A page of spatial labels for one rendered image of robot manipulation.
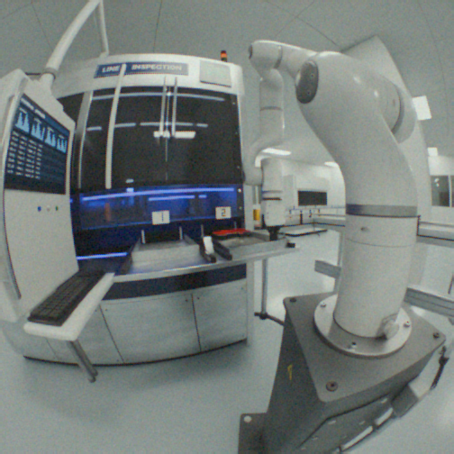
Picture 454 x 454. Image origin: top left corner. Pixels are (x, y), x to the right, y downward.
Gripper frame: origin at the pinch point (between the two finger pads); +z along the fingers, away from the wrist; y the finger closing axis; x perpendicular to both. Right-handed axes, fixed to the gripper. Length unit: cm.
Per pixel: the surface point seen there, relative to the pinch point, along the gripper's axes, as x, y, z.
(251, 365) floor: -15, 0, 92
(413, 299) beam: 50, -84, 45
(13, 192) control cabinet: 9, 90, -24
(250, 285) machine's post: -35, -9, 38
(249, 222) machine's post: -35.4, -9.0, -2.4
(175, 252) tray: -9.4, 37.5, 2.7
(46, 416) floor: 11, 143, 92
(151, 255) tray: -9.4, 46.4, 2.7
